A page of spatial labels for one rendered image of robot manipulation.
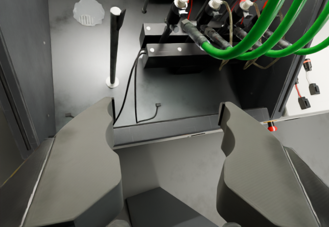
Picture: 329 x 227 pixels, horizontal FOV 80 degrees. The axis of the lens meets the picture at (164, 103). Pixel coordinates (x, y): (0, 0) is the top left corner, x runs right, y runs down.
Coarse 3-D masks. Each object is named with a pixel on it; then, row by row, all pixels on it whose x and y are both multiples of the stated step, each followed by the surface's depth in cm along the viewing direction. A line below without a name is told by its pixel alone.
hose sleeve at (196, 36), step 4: (188, 24) 38; (184, 28) 38; (188, 28) 37; (192, 28) 36; (196, 28) 37; (188, 32) 37; (192, 32) 36; (196, 32) 35; (200, 32) 35; (192, 36) 35; (196, 36) 34; (200, 36) 34; (204, 36) 34; (196, 40) 34; (200, 40) 33; (204, 40) 33; (196, 44) 35; (200, 44) 33; (200, 48) 33
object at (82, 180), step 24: (72, 120) 9; (96, 120) 10; (72, 144) 8; (96, 144) 8; (48, 168) 7; (72, 168) 7; (96, 168) 7; (48, 192) 6; (72, 192) 6; (96, 192) 6; (120, 192) 7; (48, 216) 5; (72, 216) 6; (96, 216) 6
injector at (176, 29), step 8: (176, 0) 41; (176, 8) 41; (184, 8) 41; (168, 16) 45; (176, 16) 43; (168, 24) 46; (176, 24) 46; (168, 32) 49; (176, 32) 45; (160, 40) 54
